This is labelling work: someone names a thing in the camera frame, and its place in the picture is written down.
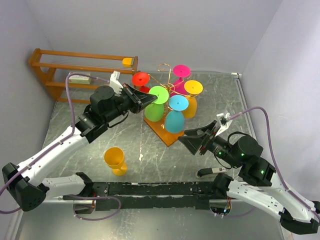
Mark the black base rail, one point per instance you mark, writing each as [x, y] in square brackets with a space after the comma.
[148, 195]

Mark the pink wine glass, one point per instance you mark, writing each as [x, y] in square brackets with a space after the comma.
[181, 71]

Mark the wooden shelf rack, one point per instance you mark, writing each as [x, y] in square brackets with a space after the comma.
[46, 71]

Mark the orange wine glass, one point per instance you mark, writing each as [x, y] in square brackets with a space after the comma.
[193, 88]
[114, 157]

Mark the green wine glass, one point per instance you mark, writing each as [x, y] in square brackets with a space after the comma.
[154, 112]

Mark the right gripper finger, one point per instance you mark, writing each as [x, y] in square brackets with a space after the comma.
[194, 143]
[200, 130]

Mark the white box on shelf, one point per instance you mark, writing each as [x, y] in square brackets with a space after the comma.
[79, 78]

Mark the gold wire glass rack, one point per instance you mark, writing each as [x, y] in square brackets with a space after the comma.
[159, 126]

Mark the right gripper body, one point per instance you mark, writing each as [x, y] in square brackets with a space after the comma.
[211, 138]

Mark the blue wine glass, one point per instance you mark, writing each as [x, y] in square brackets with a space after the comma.
[175, 120]

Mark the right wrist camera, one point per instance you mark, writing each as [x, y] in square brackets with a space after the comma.
[224, 122]

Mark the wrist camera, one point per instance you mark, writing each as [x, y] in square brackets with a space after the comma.
[224, 122]
[114, 82]

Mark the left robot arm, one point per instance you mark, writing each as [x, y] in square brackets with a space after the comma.
[28, 183]

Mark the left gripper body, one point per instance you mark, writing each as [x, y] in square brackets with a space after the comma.
[133, 105]

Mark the red wine glass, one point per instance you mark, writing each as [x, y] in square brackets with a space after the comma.
[140, 80]

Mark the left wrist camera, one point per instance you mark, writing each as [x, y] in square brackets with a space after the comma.
[114, 82]

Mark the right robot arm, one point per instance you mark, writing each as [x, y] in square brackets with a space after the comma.
[261, 187]

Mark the yellow block on shelf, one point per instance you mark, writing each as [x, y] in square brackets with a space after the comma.
[128, 62]

